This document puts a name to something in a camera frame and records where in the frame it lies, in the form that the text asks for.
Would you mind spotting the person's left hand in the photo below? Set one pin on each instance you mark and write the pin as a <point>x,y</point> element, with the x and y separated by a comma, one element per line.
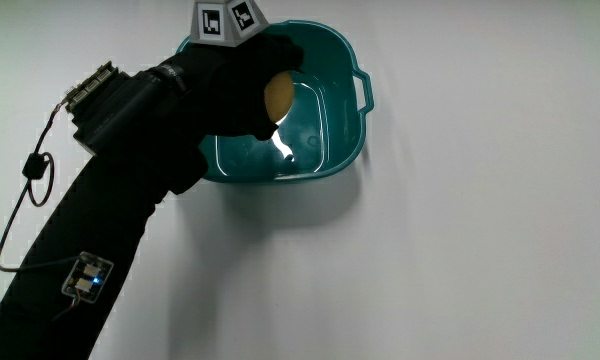
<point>225,90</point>

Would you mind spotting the yellow pear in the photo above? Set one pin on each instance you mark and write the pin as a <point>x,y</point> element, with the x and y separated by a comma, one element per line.
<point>279,97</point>

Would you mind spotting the teal plastic basin plate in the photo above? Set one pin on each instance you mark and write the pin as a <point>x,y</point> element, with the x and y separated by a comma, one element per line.
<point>332,75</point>

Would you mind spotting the person's left forearm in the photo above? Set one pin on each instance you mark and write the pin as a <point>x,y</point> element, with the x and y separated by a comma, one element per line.
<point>95,215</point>

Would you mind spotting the black wrist sensor module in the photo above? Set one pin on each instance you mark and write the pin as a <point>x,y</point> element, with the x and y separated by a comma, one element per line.
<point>107,112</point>

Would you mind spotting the small clear-cased circuit board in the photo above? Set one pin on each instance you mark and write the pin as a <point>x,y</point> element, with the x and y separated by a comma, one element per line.
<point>87,278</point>

